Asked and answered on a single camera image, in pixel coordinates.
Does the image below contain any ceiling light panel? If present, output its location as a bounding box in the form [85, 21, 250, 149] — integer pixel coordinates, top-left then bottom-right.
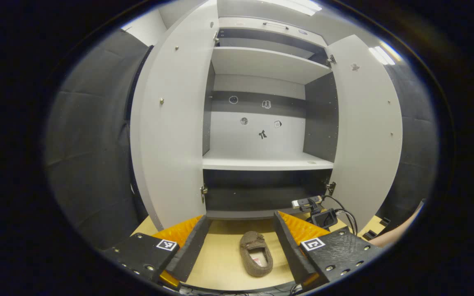
[369, 45, 396, 65]
[262, 0, 323, 16]

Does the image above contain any black backdrop cloth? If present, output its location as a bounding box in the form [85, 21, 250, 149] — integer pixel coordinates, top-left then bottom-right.
[44, 29, 155, 251]
[379, 62, 439, 222]

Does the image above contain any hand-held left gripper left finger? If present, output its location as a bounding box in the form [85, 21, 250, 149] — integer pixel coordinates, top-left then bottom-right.
[101, 215, 212, 288]

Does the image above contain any black cable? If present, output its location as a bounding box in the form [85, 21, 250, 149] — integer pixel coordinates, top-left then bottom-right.
[323, 195, 359, 237]

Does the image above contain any white shoe cabinet door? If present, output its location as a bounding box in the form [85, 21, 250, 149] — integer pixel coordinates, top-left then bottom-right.
[130, 0, 220, 231]
[325, 34, 403, 231]

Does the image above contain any white shoe cabinet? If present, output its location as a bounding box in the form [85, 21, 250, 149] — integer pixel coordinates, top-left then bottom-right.
[201, 16, 340, 220]

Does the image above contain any brown fuzzy shoe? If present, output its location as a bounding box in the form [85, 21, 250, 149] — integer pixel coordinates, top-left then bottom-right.
[239, 231, 273, 277]

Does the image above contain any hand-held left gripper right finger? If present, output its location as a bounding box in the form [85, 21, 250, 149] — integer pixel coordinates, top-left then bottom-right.
[273, 211, 381, 290]

